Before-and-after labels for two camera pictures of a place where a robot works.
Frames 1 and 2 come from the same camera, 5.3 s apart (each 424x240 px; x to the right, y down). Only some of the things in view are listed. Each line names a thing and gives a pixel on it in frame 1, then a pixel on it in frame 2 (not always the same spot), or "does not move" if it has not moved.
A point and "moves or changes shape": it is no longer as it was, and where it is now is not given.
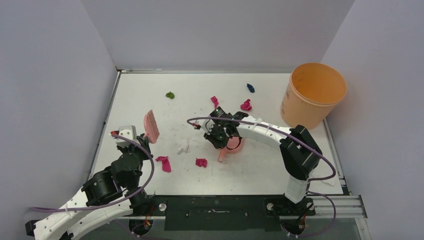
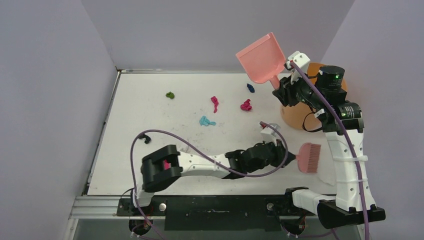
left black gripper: x=144 y=142 -> x=279 y=152
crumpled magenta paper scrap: x=246 y=106 does not move
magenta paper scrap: x=166 y=164 does not move
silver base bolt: x=162 y=207 does not move
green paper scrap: x=170 y=94 does not move
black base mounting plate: x=220 y=213 does not move
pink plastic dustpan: x=235 y=145 -> x=262 y=60
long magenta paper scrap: x=215 y=100 does not move
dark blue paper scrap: x=250 y=88 does not move
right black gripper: x=216 y=139 -> x=282 y=90
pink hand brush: x=151 y=127 moves or changes shape
